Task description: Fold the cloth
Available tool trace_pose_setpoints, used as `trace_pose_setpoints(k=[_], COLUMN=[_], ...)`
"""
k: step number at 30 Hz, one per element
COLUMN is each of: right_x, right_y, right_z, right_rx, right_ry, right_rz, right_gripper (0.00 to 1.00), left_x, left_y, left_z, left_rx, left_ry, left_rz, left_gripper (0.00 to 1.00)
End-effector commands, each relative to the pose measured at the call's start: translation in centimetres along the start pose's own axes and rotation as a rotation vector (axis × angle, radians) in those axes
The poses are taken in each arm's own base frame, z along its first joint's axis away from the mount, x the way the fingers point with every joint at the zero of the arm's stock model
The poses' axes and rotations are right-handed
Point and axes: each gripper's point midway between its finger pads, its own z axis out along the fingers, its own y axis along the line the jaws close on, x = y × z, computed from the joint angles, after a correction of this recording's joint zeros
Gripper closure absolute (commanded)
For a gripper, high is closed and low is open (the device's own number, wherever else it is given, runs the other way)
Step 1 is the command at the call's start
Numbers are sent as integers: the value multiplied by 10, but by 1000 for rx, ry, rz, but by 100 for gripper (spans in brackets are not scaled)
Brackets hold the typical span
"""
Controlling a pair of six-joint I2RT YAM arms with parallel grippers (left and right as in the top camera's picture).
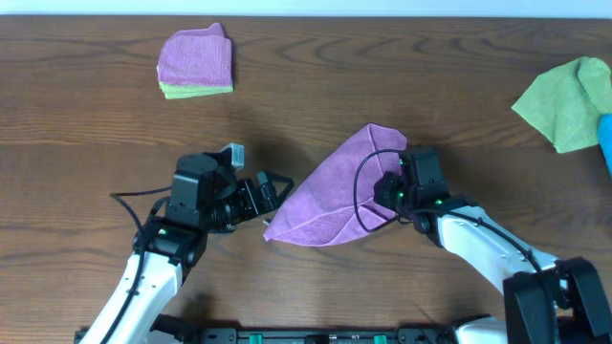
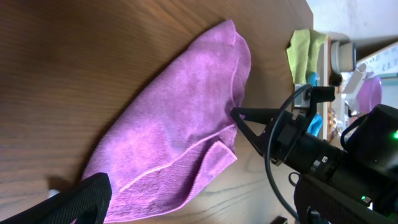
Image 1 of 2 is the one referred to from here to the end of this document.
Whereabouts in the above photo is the crumpled green cloth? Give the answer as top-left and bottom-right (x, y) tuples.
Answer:
(512, 56), (611, 154)

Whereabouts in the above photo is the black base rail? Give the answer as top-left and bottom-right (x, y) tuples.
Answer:
(137, 328), (457, 344)

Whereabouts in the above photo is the purple microfiber cloth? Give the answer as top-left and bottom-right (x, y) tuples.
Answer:
(264, 124), (407, 247)

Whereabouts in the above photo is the blue object at edge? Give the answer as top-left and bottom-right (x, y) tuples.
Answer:
(597, 114), (612, 175)

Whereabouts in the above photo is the folded purple cloth on stack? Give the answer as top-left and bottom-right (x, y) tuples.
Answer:
(158, 23), (232, 87)

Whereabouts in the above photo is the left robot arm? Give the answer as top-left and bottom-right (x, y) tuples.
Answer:
(75, 143), (294, 343)

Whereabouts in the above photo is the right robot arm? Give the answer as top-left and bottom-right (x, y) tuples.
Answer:
(396, 147), (611, 343)

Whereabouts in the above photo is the folded green cloth under stack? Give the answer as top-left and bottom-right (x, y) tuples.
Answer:
(157, 64), (233, 99)

